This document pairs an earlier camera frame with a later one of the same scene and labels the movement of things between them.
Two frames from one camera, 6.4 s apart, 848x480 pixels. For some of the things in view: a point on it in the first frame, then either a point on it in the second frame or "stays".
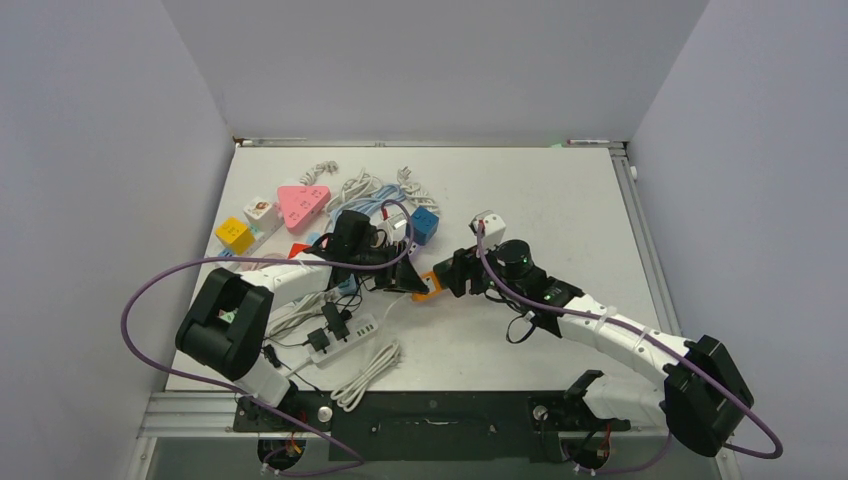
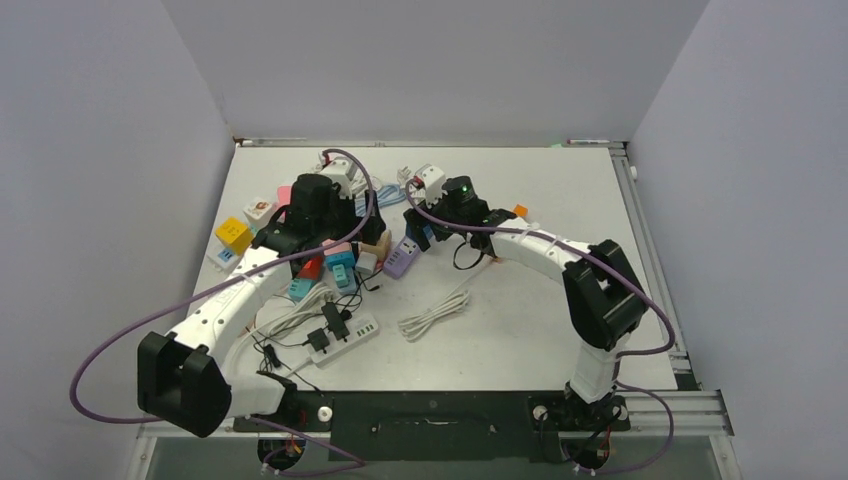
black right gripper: [467, 261] to [417, 221]
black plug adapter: [319, 340] stays
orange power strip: [431, 283] to [521, 210]
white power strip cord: [346, 395] to [451, 304]
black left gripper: [399, 278] to [354, 223]
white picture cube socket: [260, 213] stays
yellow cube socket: [235, 234] stays
